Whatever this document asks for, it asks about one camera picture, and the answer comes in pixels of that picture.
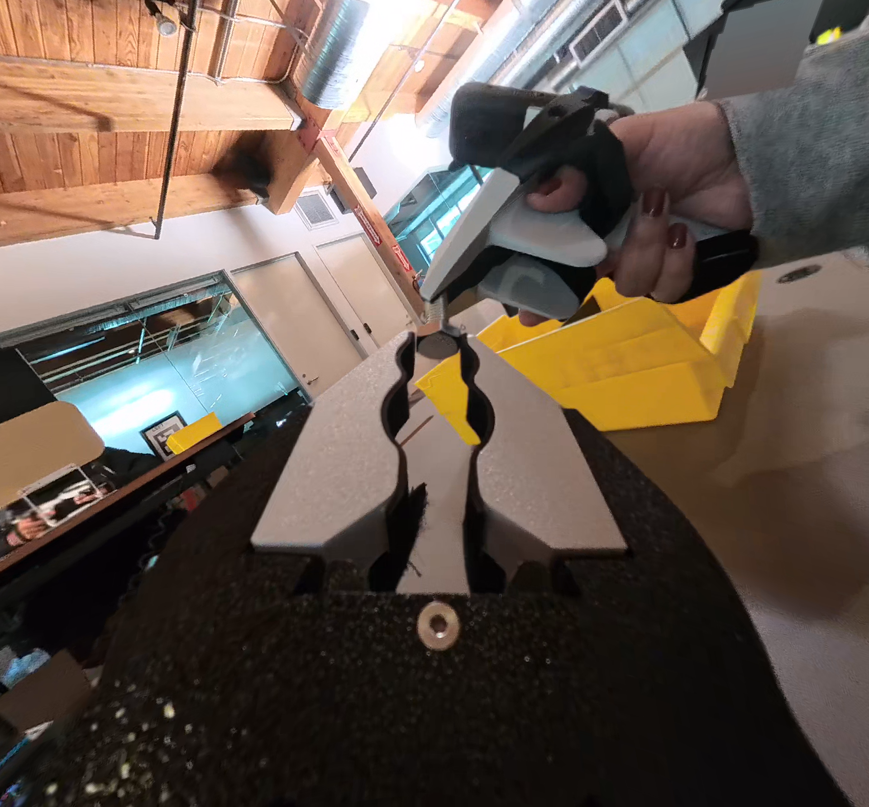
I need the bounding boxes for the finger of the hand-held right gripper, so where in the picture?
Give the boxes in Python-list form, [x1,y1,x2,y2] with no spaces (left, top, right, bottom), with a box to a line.
[419,167,528,303]

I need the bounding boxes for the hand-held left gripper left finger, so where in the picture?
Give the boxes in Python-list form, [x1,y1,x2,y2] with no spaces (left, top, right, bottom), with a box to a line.
[250,330,416,568]

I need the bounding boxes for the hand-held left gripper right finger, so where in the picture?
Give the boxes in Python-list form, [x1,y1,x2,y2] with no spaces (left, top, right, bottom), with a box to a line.
[459,334,630,572]

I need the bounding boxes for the silver bolt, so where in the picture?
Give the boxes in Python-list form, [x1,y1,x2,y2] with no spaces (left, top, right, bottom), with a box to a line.
[415,298,464,360]

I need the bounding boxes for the person's right forearm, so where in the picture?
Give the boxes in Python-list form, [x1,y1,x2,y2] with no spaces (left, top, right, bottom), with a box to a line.
[718,29,869,273]

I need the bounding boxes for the person's right hand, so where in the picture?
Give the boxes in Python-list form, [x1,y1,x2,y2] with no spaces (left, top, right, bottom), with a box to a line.
[527,100,756,301]

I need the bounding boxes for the white door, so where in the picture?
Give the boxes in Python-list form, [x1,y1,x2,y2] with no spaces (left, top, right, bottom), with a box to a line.
[314,231,411,354]
[231,252,364,402]

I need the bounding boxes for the small yellow plastic bin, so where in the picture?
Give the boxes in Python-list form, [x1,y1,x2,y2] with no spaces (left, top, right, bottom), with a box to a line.
[166,412,224,455]

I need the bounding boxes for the framed marker picture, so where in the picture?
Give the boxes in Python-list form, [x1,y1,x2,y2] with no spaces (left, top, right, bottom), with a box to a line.
[140,410,188,460]

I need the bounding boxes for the glass partition window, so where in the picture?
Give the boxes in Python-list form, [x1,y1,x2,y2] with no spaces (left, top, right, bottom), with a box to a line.
[0,269,301,429]

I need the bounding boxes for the dark table with wooden edge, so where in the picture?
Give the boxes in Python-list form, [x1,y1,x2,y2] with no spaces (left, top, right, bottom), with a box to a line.
[0,412,258,594]

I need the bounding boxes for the clear acrylic photo sign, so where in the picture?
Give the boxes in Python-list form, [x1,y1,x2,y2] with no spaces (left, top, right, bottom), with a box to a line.
[0,464,111,553]

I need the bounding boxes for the tan rounded board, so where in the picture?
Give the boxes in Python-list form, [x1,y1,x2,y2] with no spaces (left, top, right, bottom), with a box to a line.
[0,401,106,509]

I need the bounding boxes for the black ceiling pipe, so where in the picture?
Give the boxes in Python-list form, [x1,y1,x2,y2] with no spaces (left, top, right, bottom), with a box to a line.
[0,0,213,241]

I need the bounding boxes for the plain cardboard box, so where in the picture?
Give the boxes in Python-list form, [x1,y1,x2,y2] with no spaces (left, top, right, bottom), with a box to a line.
[0,649,94,743]

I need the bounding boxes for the red labelled wooden post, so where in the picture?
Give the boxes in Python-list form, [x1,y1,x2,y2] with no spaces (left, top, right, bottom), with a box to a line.
[314,135,427,322]

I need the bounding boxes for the wall vent grille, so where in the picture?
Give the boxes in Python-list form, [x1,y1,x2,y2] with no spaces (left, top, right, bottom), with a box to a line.
[294,188,340,231]

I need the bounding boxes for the silver flexible air duct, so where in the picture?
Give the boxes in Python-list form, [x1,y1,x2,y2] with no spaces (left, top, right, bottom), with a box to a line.
[297,0,382,110]

